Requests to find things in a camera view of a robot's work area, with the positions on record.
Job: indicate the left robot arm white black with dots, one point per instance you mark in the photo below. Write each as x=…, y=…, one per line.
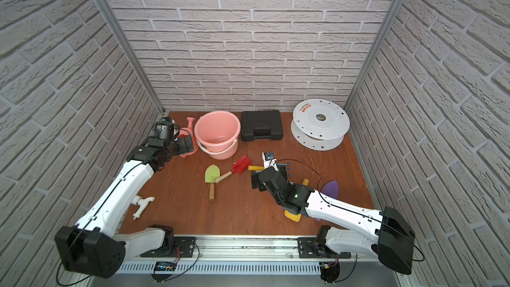
x=92, y=246

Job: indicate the white empty filament spool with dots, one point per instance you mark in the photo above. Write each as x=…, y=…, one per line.
x=319, y=124

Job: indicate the pink watering can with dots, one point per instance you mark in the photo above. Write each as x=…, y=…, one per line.
x=188, y=131

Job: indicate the left controller board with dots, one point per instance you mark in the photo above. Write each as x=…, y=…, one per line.
x=165, y=266

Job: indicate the red shovel wooden handle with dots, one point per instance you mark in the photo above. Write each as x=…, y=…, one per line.
x=237, y=168

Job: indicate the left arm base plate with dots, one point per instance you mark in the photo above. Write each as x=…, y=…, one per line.
x=183, y=247

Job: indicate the white plastic faucet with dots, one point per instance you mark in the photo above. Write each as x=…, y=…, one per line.
x=142, y=204

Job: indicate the black plastic tool case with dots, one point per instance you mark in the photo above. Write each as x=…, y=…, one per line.
x=261, y=125

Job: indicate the purple trowel pink handle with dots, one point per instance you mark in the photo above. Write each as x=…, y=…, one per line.
x=330, y=190

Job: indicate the green trowel wooden handle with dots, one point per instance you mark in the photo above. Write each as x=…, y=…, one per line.
x=211, y=173

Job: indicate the blue rake yellow handle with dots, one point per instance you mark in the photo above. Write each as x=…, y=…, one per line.
x=269, y=170

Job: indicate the aluminium front rail frame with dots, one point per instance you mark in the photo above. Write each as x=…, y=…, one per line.
x=243, y=255

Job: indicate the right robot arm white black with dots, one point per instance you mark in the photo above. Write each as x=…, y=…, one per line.
x=385, y=234

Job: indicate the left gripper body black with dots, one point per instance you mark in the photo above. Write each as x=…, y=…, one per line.
x=184, y=144

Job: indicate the controller board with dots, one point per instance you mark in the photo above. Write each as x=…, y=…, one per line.
x=165, y=266
x=329, y=272

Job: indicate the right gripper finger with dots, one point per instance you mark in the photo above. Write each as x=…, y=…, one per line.
x=283, y=169
x=256, y=183

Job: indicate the right controller board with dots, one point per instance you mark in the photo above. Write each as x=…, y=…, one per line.
x=329, y=272

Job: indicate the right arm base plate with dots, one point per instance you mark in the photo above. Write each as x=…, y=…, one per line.
x=309, y=249

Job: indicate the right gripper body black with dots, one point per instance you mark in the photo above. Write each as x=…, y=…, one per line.
x=279, y=200

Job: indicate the pink plastic bucket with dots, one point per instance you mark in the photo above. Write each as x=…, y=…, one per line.
x=217, y=134

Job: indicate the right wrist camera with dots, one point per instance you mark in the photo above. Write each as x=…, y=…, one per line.
x=270, y=160

